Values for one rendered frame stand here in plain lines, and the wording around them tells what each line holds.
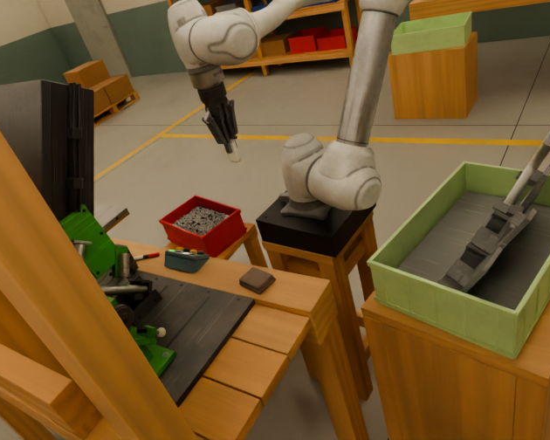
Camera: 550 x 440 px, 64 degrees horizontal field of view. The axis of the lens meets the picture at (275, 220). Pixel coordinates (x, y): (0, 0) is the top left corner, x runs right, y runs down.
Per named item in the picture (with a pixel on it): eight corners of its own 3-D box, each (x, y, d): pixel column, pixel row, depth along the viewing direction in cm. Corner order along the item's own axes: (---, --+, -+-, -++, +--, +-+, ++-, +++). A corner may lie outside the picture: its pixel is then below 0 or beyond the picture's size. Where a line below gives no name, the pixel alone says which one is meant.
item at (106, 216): (103, 210, 171) (99, 203, 170) (130, 214, 162) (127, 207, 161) (15, 278, 146) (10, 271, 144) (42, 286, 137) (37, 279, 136)
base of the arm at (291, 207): (291, 188, 178) (288, 176, 175) (342, 191, 168) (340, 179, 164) (270, 214, 166) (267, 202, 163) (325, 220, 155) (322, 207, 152)
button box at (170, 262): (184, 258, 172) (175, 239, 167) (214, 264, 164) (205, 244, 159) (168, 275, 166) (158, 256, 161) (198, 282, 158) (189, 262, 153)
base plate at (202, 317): (58, 253, 199) (55, 250, 198) (256, 303, 139) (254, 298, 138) (-31, 321, 172) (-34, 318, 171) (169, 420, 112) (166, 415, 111)
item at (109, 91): (107, 102, 806) (87, 61, 766) (140, 98, 768) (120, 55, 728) (58, 132, 723) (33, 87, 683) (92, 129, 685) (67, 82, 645)
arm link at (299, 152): (311, 175, 172) (299, 122, 159) (344, 189, 159) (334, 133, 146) (278, 195, 165) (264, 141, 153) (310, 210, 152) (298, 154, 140)
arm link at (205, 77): (225, 56, 118) (232, 78, 121) (200, 59, 123) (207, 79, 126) (204, 68, 112) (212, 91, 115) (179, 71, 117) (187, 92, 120)
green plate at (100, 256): (111, 257, 150) (72, 207, 142) (124, 256, 145) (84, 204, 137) (85, 280, 143) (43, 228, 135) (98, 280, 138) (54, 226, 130)
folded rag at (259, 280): (239, 285, 145) (236, 278, 143) (256, 271, 149) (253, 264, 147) (259, 296, 138) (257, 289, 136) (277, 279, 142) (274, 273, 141)
